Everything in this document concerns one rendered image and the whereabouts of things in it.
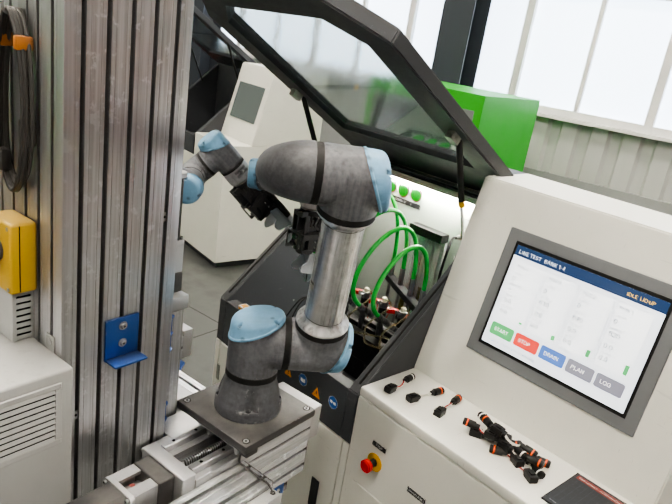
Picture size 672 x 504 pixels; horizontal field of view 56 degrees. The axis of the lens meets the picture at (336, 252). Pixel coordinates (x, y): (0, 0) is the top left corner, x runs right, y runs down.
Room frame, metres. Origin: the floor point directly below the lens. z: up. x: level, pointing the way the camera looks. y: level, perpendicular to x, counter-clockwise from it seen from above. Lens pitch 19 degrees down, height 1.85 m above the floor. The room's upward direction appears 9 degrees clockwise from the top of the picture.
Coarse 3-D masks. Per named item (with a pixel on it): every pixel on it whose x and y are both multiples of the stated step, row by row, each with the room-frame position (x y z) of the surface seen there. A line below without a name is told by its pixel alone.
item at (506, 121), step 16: (464, 96) 4.53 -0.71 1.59; (480, 96) 4.45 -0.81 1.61; (496, 96) 4.57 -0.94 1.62; (512, 96) 4.93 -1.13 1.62; (480, 112) 4.43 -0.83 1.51; (496, 112) 4.56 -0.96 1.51; (512, 112) 4.73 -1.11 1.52; (528, 112) 4.91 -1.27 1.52; (480, 128) 4.44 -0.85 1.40; (496, 128) 4.60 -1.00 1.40; (512, 128) 4.77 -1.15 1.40; (528, 128) 4.95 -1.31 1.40; (496, 144) 4.64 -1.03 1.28; (512, 144) 4.81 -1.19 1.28; (528, 144) 5.00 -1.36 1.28; (512, 160) 4.86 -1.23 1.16
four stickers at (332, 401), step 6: (288, 372) 1.70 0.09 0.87; (300, 372) 1.66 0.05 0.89; (300, 378) 1.66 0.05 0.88; (306, 378) 1.64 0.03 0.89; (306, 384) 1.64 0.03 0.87; (312, 390) 1.62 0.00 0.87; (318, 390) 1.60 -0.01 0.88; (318, 396) 1.60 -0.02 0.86; (330, 396) 1.56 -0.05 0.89; (330, 402) 1.56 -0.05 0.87; (336, 402) 1.55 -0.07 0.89; (336, 408) 1.54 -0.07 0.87
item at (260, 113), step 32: (192, 32) 5.54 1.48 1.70; (224, 64) 5.79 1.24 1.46; (256, 64) 5.08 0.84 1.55; (192, 96) 5.72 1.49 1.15; (224, 96) 5.75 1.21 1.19; (256, 96) 4.85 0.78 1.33; (288, 96) 4.87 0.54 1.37; (192, 128) 5.73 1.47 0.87; (224, 128) 5.05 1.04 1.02; (256, 128) 4.72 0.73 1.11; (288, 128) 4.89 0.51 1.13; (320, 128) 5.09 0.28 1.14; (224, 192) 4.57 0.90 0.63; (192, 224) 4.87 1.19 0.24; (224, 224) 4.58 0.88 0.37; (256, 224) 4.77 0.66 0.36; (224, 256) 4.60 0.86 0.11; (256, 256) 4.79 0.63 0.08
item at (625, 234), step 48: (480, 192) 1.73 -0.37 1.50; (528, 192) 1.64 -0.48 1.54; (576, 192) 1.71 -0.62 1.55; (480, 240) 1.67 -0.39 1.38; (576, 240) 1.51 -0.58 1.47; (624, 240) 1.44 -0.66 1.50; (480, 288) 1.62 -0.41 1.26; (432, 336) 1.65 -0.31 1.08; (480, 384) 1.50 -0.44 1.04; (528, 384) 1.43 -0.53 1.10; (384, 432) 1.41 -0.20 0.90; (528, 432) 1.38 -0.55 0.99; (576, 432) 1.31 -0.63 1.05; (384, 480) 1.39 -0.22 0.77; (432, 480) 1.29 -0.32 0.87; (624, 480) 1.21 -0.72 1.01
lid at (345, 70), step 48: (240, 0) 1.66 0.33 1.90; (288, 0) 1.49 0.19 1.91; (336, 0) 1.40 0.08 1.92; (288, 48) 1.85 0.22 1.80; (336, 48) 1.64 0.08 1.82; (384, 48) 1.43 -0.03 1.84; (336, 96) 2.00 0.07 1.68; (384, 96) 1.76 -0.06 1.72; (432, 96) 1.52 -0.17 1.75; (384, 144) 2.12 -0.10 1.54; (432, 144) 1.90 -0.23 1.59; (480, 144) 1.67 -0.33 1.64
